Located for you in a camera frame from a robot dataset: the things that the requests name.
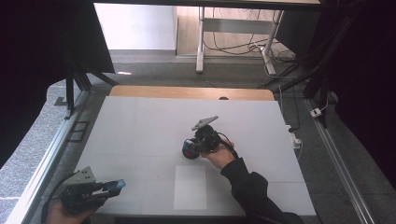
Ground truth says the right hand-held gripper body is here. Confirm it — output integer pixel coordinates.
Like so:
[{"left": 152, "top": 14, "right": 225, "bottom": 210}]
[{"left": 191, "top": 115, "right": 224, "bottom": 154}]

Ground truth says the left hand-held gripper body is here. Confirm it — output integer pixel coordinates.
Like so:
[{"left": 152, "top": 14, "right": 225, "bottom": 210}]
[{"left": 60, "top": 165, "right": 105, "bottom": 215}]

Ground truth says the blue stamp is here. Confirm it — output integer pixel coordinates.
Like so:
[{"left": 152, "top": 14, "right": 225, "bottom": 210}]
[{"left": 182, "top": 138, "right": 198, "bottom": 154}]

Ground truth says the round red ink pad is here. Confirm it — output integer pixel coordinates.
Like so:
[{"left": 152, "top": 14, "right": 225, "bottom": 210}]
[{"left": 181, "top": 148, "right": 201, "bottom": 161}]

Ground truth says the blue stamp cap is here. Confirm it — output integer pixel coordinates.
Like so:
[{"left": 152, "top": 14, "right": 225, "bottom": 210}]
[{"left": 105, "top": 178, "right": 127, "bottom": 191}]

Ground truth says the person's right hand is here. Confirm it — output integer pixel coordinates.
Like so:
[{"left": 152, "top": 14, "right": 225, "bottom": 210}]
[{"left": 199, "top": 139, "right": 236, "bottom": 171}]

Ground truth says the person's left hand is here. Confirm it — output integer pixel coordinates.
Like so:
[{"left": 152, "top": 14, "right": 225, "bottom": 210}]
[{"left": 45, "top": 200, "right": 96, "bottom": 224}]

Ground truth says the white paper sheet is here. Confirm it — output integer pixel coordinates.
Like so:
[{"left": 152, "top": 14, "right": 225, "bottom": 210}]
[{"left": 173, "top": 164, "right": 208, "bottom": 211}]

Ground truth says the white power strip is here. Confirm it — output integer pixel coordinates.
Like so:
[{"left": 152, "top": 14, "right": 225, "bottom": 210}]
[{"left": 285, "top": 124, "right": 303, "bottom": 150}]

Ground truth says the black metal stand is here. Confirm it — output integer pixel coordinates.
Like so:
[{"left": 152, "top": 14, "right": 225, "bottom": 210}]
[
  {"left": 53, "top": 60, "right": 120, "bottom": 121},
  {"left": 257, "top": 59, "right": 332, "bottom": 129}
]

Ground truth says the small white adapter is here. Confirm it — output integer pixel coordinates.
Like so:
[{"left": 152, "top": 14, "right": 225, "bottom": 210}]
[{"left": 309, "top": 106, "right": 323, "bottom": 119}]

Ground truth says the black curtain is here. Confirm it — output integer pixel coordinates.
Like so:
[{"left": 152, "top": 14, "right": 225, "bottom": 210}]
[
  {"left": 0, "top": 0, "right": 117, "bottom": 170},
  {"left": 306, "top": 0, "right": 396, "bottom": 190}
]

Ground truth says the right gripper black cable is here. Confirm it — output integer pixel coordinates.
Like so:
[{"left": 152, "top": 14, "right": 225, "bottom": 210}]
[{"left": 217, "top": 132, "right": 240, "bottom": 159}]

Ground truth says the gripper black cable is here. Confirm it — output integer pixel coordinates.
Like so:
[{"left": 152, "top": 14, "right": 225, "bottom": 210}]
[
  {"left": 40, "top": 171, "right": 79, "bottom": 224},
  {"left": 217, "top": 132, "right": 240, "bottom": 159}
]

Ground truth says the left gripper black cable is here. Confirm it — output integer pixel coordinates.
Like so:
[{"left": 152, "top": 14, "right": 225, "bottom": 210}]
[{"left": 40, "top": 171, "right": 79, "bottom": 224}]

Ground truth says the aluminium floor rail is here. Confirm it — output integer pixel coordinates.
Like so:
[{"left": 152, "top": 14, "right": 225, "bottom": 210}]
[
  {"left": 303, "top": 97, "right": 378, "bottom": 224},
  {"left": 4, "top": 90, "right": 92, "bottom": 224}
]

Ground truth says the black floor bracket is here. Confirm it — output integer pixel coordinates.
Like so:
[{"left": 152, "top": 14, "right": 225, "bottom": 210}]
[{"left": 67, "top": 119, "right": 91, "bottom": 144}]

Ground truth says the tangle of black floor cables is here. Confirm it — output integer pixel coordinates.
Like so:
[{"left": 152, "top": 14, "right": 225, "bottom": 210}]
[{"left": 203, "top": 7, "right": 297, "bottom": 63}]

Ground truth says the white metal desk frame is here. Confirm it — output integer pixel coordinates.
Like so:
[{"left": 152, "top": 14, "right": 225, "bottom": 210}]
[{"left": 195, "top": 7, "right": 285, "bottom": 77}]

